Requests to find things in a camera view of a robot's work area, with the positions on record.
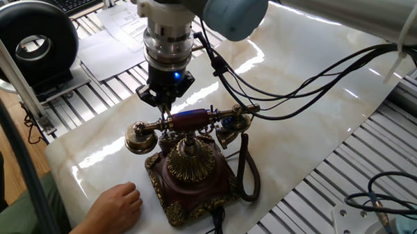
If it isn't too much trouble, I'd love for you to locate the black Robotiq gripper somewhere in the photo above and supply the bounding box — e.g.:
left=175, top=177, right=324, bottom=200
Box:
left=133, top=60, right=198, bottom=116

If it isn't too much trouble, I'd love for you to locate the red brass phone handset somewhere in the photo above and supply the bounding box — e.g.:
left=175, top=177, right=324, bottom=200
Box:
left=122, top=102, right=263, bottom=157

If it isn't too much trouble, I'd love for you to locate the antique red brass phone base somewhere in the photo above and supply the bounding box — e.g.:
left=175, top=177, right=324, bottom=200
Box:
left=142, top=128, right=241, bottom=229

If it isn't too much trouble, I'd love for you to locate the person's bare hand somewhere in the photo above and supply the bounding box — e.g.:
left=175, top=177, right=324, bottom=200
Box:
left=80, top=181, right=145, bottom=234

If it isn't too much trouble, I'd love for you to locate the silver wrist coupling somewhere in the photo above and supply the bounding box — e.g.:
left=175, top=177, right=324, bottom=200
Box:
left=141, top=15, right=197, bottom=74

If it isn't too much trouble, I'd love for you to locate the blank white paper sheet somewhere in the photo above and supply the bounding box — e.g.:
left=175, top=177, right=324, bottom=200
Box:
left=76, top=26, right=151, bottom=83

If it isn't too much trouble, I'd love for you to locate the black computer keyboard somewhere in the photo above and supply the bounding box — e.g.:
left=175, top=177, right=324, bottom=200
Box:
left=46, top=0, right=106, bottom=17

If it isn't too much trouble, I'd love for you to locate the glossy marble pattern sheet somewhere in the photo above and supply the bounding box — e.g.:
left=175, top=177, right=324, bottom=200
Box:
left=39, top=0, right=417, bottom=234

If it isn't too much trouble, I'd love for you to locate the green trouser leg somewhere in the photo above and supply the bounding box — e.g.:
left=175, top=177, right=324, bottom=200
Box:
left=0, top=137, right=73, bottom=234

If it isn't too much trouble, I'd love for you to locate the white zip tie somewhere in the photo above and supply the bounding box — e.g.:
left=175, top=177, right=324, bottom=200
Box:
left=379, top=0, right=417, bottom=86

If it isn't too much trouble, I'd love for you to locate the white printed camera mount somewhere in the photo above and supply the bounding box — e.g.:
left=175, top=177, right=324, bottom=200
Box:
left=136, top=0, right=197, bottom=29

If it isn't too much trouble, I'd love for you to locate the dark brown coiled handset cord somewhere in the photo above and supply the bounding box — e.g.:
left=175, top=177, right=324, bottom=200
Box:
left=234, top=131, right=262, bottom=203

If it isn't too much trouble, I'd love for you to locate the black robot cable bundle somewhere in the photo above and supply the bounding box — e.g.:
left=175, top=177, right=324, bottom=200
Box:
left=193, top=22, right=417, bottom=125

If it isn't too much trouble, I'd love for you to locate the black phone line cable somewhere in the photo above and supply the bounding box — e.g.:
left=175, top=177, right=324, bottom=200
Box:
left=199, top=206, right=228, bottom=234

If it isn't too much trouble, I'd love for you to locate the black floor cable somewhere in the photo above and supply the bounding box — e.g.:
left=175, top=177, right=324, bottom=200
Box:
left=21, top=101, right=46, bottom=146

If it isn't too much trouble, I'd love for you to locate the aluminium frame bar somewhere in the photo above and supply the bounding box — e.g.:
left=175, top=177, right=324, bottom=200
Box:
left=0, top=10, right=58, bottom=137

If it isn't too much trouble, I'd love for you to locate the thick black hose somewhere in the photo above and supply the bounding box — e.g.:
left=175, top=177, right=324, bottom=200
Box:
left=0, top=73, right=66, bottom=234

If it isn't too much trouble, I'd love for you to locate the black ring shaped device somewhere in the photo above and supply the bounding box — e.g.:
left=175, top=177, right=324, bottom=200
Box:
left=0, top=0, right=92, bottom=104

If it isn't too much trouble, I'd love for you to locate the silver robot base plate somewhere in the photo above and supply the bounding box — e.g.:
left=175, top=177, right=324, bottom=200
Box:
left=330, top=201, right=384, bottom=234

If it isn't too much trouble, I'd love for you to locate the black blue base cable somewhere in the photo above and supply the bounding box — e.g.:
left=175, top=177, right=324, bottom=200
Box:
left=341, top=169, right=417, bottom=234

